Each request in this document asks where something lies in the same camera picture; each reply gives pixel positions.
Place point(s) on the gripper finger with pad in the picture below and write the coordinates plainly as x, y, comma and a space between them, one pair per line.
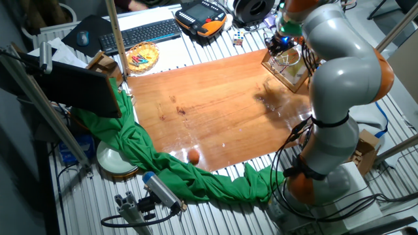
273, 49
282, 52

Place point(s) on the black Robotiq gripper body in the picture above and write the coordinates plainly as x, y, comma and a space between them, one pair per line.
283, 41

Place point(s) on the small orange toy basketball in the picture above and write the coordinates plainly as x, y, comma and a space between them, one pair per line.
193, 156

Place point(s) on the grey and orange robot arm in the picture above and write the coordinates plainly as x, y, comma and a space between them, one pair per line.
343, 81

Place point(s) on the yellow woven basket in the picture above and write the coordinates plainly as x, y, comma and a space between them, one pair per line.
151, 52

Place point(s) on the bare human hand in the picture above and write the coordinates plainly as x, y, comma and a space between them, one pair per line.
138, 6

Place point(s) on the white hoop with coloured net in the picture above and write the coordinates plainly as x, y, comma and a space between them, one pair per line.
284, 62

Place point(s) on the blue plastic packet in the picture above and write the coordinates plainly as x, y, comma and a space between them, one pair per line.
270, 21

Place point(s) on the Rubik's cube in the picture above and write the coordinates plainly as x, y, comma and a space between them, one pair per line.
238, 38

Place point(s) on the black filament spool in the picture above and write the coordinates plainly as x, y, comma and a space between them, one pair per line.
243, 14

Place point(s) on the white rounded figurine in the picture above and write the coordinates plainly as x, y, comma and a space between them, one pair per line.
228, 22

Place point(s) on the black and orange teach pendant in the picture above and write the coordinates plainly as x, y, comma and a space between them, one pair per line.
200, 14

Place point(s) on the wooden board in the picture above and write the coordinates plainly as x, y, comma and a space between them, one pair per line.
212, 107

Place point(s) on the beige panel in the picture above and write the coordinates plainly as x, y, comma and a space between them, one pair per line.
405, 65

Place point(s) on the cardboard box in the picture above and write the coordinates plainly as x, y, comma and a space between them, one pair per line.
367, 147

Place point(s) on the blue clothespin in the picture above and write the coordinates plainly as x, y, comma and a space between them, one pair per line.
143, 60

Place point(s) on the black computer keyboard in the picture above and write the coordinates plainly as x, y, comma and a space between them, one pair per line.
140, 34

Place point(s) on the red clothespin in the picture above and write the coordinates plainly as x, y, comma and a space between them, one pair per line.
136, 59

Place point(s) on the green cloth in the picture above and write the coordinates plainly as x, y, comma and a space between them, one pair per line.
183, 182

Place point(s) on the wooden stand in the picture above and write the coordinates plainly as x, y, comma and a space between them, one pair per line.
104, 65

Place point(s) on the black mouse pad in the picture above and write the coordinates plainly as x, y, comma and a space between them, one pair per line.
96, 27

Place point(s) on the blue computer mouse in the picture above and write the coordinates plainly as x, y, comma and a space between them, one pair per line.
83, 38

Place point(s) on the white round plate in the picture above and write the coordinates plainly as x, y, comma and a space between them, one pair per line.
114, 160

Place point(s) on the black monitor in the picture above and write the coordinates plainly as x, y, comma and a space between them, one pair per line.
75, 88

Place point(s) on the white paper stack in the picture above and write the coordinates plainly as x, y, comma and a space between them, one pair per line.
65, 55

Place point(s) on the short aluminium profile stub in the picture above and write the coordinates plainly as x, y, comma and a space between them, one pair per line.
129, 209

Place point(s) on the blue box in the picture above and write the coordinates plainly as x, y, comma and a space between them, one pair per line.
76, 148

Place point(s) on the slanted aluminium profile beam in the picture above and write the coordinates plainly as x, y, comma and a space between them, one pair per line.
42, 107

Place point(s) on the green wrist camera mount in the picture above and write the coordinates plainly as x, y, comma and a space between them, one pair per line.
290, 29

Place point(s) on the wooden frame backboard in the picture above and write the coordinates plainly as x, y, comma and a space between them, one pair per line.
294, 80

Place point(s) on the upright tan profile post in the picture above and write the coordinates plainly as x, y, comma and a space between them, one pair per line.
117, 39

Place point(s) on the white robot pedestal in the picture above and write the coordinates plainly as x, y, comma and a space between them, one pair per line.
359, 202

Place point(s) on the grey camera with blue end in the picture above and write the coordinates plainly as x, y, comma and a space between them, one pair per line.
161, 191

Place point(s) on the black camera clamp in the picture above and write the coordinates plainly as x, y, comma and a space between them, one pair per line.
147, 205

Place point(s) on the silver depth camera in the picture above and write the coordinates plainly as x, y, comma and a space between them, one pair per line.
45, 57

